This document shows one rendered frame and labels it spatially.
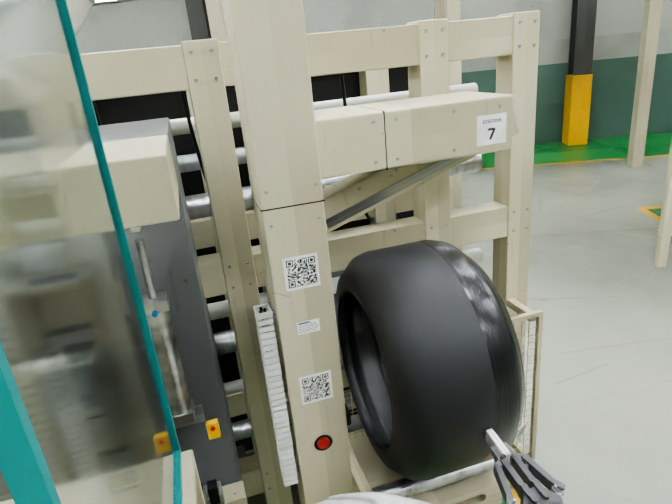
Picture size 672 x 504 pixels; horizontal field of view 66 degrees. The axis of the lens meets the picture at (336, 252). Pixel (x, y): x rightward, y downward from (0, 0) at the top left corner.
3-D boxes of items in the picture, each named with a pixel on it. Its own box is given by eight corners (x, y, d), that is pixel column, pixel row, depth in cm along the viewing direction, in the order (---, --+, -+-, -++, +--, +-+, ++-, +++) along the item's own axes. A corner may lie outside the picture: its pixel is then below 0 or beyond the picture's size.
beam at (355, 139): (301, 184, 128) (294, 122, 123) (282, 166, 151) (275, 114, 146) (514, 150, 143) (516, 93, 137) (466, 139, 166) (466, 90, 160)
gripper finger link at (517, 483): (537, 513, 96) (531, 515, 96) (502, 466, 106) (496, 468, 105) (540, 500, 94) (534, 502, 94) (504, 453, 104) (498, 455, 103)
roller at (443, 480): (373, 508, 124) (367, 488, 126) (370, 510, 128) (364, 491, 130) (500, 466, 132) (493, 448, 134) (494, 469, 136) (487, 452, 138)
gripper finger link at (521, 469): (544, 498, 95) (551, 496, 95) (510, 451, 104) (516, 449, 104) (541, 511, 96) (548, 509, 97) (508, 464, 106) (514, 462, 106)
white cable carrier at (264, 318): (284, 487, 126) (256, 315, 109) (280, 472, 131) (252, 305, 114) (302, 482, 127) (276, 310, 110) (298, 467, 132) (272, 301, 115)
